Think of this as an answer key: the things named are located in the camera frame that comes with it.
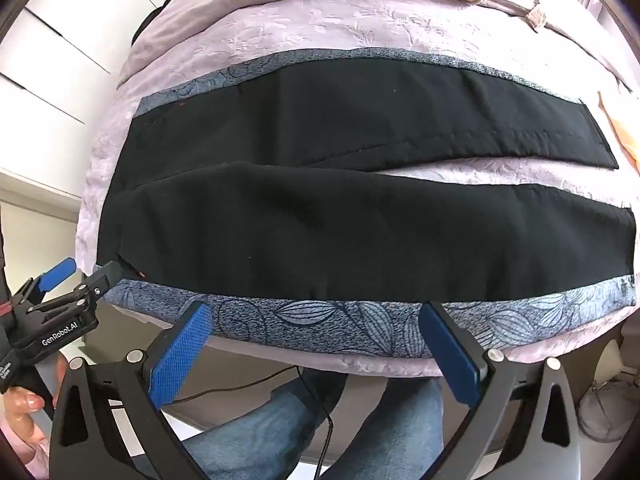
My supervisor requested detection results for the lilac embossed bedspread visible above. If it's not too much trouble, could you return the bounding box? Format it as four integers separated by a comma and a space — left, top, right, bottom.
77, 0, 640, 378

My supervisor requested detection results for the person's leg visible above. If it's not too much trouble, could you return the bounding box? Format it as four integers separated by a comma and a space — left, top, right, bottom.
180, 367, 351, 480
320, 375, 446, 480

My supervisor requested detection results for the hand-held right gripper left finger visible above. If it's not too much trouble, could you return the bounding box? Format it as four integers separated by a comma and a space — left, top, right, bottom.
48, 301, 216, 480

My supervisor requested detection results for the black grey patterned garment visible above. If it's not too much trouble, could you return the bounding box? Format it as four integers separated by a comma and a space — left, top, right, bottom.
107, 49, 640, 361

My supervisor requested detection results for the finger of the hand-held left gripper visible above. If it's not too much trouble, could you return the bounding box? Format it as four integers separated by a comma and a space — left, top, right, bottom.
12, 257, 77, 309
30, 261, 125, 319

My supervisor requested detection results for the white wardrobe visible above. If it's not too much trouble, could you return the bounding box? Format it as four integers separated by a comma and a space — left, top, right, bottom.
0, 0, 173, 126

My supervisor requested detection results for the person's left hand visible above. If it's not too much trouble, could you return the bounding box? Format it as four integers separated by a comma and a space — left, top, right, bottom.
0, 355, 68, 451

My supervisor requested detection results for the orange cloth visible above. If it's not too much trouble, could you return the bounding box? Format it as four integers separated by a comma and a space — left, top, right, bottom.
597, 91, 640, 171

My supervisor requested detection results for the person's left forearm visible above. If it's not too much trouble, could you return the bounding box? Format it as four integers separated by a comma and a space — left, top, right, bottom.
0, 430, 53, 480

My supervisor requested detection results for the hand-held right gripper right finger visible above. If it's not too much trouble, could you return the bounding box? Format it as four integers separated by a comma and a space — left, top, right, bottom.
418, 301, 586, 480

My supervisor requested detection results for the person's left leg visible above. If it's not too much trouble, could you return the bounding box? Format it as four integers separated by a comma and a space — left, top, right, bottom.
180, 367, 351, 480

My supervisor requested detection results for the black cable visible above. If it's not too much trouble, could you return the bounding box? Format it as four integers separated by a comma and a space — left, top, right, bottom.
172, 365, 336, 480

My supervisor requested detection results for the person's right leg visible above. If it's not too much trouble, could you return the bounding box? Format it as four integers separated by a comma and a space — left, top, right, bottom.
320, 375, 446, 480

